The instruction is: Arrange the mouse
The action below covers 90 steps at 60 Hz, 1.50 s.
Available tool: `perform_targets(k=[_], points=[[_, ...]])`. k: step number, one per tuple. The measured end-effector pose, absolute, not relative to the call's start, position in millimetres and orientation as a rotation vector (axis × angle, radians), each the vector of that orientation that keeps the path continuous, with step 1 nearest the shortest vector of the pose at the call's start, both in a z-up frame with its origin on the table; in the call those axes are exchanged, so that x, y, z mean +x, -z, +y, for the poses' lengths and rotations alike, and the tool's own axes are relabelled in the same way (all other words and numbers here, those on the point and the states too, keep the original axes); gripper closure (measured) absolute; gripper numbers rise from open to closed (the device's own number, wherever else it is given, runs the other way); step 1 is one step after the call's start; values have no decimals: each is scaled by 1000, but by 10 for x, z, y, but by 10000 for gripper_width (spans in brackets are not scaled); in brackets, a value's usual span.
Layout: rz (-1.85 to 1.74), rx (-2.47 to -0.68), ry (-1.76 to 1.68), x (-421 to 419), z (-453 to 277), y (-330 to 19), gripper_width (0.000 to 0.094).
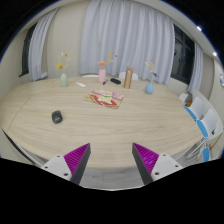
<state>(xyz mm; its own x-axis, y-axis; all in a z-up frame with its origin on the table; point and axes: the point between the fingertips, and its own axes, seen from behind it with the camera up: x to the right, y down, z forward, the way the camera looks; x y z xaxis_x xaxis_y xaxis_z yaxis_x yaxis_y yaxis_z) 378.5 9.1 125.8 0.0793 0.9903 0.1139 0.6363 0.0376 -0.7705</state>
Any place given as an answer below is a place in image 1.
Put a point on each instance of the large white centre curtain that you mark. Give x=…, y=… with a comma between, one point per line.
x=131, y=35

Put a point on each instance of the white right curtain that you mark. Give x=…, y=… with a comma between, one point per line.
x=196, y=77

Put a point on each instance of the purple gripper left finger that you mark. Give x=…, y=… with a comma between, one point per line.
x=71, y=166

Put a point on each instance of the black remote control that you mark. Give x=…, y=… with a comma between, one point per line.
x=116, y=81

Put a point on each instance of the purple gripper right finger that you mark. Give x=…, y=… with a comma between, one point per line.
x=153, y=166

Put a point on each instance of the white left curtain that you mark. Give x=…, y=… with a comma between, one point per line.
x=37, y=45

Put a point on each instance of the white remote control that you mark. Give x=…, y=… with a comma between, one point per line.
x=80, y=84

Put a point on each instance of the pink vase with flowers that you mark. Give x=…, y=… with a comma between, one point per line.
x=102, y=69

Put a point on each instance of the white blue chair far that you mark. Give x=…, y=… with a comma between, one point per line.
x=196, y=109

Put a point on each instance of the dark window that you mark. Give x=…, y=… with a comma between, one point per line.
x=25, y=52
x=184, y=52

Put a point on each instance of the white blue chair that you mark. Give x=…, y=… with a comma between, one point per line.
x=196, y=109
x=208, y=126

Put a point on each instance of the white blue chair near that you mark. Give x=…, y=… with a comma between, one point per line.
x=208, y=126

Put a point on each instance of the left dark window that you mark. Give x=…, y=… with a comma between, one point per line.
x=25, y=52

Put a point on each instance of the right dark window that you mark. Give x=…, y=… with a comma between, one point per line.
x=184, y=52

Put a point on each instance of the copper metal bottle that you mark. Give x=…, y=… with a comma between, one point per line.
x=127, y=82

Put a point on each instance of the black computer mouse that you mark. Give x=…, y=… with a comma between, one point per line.
x=57, y=117

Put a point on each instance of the green vase with flowers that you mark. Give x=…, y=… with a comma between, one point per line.
x=63, y=62

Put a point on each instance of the colourful patterned mouse pad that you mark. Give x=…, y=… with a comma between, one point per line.
x=105, y=98

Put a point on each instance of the blue vase with flowers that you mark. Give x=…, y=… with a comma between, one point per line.
x=149, y=87

